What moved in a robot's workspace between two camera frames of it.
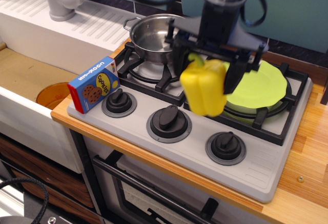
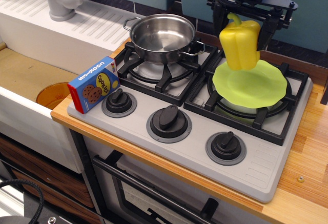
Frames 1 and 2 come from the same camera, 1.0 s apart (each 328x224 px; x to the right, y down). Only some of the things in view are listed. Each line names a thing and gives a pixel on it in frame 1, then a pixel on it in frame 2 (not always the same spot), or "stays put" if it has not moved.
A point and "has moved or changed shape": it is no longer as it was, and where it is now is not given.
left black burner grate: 161,79 stays put
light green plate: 259,89 stays put
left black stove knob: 119,104 stays put
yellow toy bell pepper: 204,83 has moved or changed shape
